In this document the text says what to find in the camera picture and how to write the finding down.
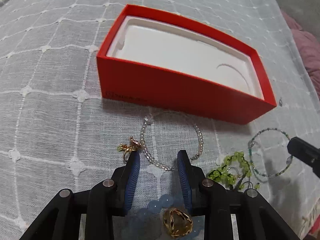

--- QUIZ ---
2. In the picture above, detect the clear crystal bead bracelet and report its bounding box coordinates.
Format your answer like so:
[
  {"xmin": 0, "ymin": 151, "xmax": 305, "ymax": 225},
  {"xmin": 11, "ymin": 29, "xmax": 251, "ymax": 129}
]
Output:
[{"xmin": 139, "ymin": 111, "xmax": 203, "ymax": 171}]

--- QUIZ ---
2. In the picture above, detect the gold ring dark stone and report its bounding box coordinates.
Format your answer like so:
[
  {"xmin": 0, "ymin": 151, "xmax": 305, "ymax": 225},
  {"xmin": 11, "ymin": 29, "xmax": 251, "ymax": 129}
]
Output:
[{"xmin": 163, "ymin": 207, "xmax": 194, "ymax": 238}]

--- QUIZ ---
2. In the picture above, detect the small gold flower ring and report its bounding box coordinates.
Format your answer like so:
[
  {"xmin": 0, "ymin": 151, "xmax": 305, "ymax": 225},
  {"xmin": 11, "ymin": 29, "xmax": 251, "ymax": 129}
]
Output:
[{"xmin": 117, "ymin": 135, "xmax": 142, "ymax": 164}]

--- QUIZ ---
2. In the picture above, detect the green bead bracelet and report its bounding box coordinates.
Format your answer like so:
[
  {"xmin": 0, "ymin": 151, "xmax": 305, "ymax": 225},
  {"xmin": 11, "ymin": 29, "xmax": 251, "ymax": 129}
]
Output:
[{"xmin": 206, "ymin": 151, "xmax": 261, "ymax": 191}]

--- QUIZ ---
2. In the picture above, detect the teal seed bead bracelet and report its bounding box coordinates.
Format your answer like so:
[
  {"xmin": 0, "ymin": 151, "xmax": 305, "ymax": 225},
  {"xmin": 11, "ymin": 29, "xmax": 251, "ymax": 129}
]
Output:
[{"xmin": 248, "ymin": 127, "xmax": 294, "ymax": 178}]

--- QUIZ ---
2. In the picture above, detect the white box insert tray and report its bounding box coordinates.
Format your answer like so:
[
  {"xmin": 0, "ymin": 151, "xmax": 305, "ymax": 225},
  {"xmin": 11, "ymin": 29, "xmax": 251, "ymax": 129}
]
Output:
[{"xmin": 106, "ymin": 16, "xmax": 264, "ymax": 99}]

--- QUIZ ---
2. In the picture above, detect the blue bead bracelet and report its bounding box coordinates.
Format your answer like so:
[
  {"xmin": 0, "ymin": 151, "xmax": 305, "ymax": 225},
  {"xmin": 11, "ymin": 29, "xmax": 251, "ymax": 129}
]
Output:
[{"xmin": 134, "ymin": 194, "xmax": 198, "ymax": 235}]

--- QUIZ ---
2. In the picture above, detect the mauve pink duvet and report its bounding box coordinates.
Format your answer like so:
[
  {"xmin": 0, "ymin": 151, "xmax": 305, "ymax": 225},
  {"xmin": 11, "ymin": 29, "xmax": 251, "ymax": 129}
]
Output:
[{"xmin": 281, "ymin": 11, "xmax": 320, "ymax": 97}]

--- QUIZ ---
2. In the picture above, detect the red cardboard box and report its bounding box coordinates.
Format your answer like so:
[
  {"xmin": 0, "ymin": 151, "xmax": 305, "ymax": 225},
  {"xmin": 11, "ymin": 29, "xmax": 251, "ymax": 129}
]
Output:
[{"xmin": 97, "ymin": 4, "xmax": 277, "ymax": 125}]

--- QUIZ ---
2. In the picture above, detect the grey grid bedspread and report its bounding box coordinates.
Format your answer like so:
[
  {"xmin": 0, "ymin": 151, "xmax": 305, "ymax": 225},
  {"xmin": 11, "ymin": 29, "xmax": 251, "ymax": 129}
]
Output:
[{"xmin": 1, "ymin": 0, "xmax": 319, "ymax": 239}]

